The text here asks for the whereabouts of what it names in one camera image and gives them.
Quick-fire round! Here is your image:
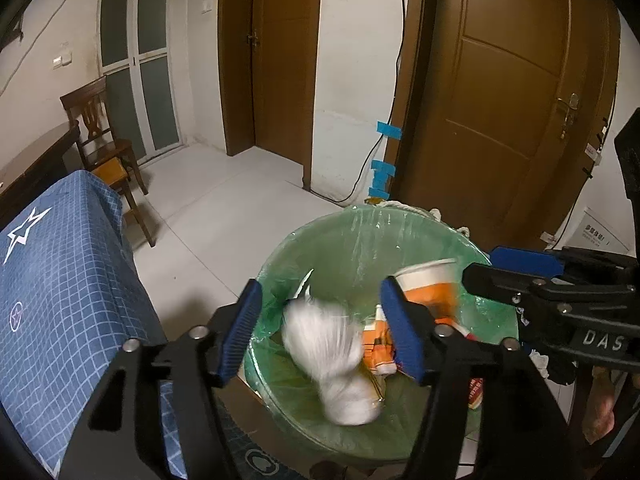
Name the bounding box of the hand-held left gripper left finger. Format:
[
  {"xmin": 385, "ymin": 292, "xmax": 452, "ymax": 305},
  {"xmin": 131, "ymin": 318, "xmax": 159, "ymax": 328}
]
[{"xmin": 59, "ymin": 278, "xmax": 263, "ymax": 480}]

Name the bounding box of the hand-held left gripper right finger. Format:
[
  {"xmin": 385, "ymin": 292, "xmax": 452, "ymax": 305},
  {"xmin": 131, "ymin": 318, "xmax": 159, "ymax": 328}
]
[{"xmin": 378, "ymin": 275, "xmax": 586, "ymax": 480}]

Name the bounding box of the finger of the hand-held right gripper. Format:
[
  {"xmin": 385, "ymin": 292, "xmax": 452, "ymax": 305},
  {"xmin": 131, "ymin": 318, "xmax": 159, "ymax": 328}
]
[
  {"xmin": 461, "ymin": 262, "xmax": 627, "ymax": 309},
  {"xmin": 491, "ymin": 246, "xmax": 627, "ymax": 279}
]

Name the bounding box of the crushed orange white paper cup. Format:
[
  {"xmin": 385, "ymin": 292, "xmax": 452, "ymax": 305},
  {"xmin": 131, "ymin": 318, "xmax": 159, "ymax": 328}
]
[{"xmin": 362, "ymin": 258, "xmax": 463, "ymax": 376}]

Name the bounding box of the white tissue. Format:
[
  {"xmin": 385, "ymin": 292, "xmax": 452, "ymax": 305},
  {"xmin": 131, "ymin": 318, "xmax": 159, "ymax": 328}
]
[{"xmin": 281, "ymin": 295, "xmax": 383, "ymax": 427}]

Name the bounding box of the round bin with green liner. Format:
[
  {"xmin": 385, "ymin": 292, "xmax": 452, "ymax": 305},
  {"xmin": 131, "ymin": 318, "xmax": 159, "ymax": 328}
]
[{"xmin": 243, "ymin": 203, "xmax": 521, "ymax": 463}]

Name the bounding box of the person's right hand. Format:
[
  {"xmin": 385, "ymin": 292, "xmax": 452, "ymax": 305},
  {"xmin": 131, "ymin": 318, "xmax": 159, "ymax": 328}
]
[{"xmin": 581, "ymin": 367, "xmax": 629, "ymax": 444}]

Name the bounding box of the white cardboard box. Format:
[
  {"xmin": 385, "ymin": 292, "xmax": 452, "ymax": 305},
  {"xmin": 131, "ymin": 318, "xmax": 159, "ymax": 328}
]
[{"xmin": 575, "ymin": 207, "xmax": 632, "ymax": 257}]

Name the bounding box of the red label wrapper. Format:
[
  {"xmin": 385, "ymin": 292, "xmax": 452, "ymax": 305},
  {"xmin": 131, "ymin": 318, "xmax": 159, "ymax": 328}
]
[{"xmin": 467, "ymin": 377, "xmax": 486, "ymax": 412}]

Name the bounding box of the closed brown wooden door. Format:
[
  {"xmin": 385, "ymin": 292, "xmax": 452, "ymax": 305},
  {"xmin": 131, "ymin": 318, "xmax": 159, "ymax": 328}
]
[{"xmin": 389, "ymin": 0, "xmax": 622, "ymax": 257}]

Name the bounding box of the blue checked star tablecloth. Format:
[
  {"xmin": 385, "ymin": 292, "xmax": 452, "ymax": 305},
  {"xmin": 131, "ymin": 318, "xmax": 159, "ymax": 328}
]
[{"xmin": 0, "ymin": 170, "xmax": 301, "ymax": 480}]

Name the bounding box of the dark wooden chair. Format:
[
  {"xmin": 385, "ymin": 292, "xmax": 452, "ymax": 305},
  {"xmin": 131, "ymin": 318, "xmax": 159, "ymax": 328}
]
[{"xmin": 60, "ymin": 75, "xmax": 156, "ymax": 248}]

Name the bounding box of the dark wooden table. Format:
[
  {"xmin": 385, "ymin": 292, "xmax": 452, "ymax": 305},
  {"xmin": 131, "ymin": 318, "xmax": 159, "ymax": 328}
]
[{"xmin": 0, "ymin": 122, "xmax": 82, "ymax": 222}]

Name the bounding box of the open brown wooden door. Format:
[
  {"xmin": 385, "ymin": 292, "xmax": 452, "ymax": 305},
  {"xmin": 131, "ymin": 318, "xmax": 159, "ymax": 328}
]
[{"xmin": 217, "ymin": 0, "xmax": 324, "ymax": 192}]

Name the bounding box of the frosted glass double door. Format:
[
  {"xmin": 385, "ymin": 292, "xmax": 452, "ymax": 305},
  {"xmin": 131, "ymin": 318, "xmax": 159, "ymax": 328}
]
[{"xmin": 99, "ymin": 0, "xmax": 184, "ymax": 167}]

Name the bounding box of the brass door handle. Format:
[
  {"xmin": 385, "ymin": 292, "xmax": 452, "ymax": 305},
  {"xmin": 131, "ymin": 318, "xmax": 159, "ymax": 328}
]
[{"xmin": 557, "ymin": 92, "xmax": 581, "ymax": 141}]

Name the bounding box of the black wall cable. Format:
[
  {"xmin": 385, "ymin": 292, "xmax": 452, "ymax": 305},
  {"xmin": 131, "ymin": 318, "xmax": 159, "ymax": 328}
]
[{"xmin": 344, "ymin": 0, "xmax": 412, "ymax": 209}]

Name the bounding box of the thin wall cable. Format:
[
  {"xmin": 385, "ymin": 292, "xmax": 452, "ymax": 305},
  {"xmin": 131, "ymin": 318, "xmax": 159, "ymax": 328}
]
[{"xmin": 0, "ymin": 24, "xmax": 101, "ymax": 97}]

